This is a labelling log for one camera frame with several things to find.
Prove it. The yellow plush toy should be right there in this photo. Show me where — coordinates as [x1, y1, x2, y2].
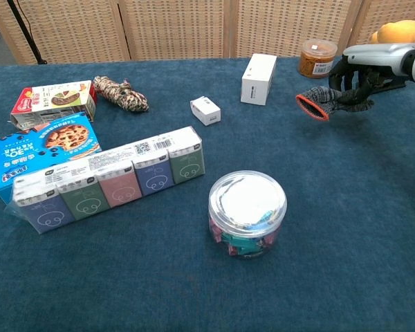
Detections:
[368, 19, 415, 45]

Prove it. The grey black knit glove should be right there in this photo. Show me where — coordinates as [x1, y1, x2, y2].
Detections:
[295, 86, 375, 122]

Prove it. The clear jar with orange snack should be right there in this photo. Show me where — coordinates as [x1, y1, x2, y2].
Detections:
[298, 39, 338, 80]

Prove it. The wooden woven folding screen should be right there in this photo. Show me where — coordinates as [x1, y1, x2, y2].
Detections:
[0, 0, 415, 66]

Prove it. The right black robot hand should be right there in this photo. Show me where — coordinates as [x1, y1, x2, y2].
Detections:
[328, 42, 415, 105]

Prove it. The camouflage rope bundle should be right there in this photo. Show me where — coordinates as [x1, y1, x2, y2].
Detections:
[92, 75, 150, 113]

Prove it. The tall white carton box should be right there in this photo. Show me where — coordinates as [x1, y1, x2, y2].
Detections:
[240, 53, 278, 106]

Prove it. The clear jar of binder clips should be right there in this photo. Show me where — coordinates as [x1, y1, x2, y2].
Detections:
[207, 169, 288, 261]

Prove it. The tissue multipack in plastic wrap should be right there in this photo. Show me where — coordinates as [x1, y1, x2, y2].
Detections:
[4, 126, 206, 236]

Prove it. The small white carton box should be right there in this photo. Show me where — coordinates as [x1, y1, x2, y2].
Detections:
[190, 95, 222, 127]

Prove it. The red white food box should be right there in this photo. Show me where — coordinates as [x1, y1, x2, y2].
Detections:
[10, 80, 98, 131]

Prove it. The blue cookie box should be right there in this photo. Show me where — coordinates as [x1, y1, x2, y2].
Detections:
[0, 113, 103, 205]

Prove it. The black stapler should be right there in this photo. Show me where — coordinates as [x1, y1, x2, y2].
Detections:
[373, 76, 407, 95]

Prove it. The black tripod stand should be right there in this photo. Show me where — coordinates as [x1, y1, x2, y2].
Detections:
[6, 0, 48, 66]

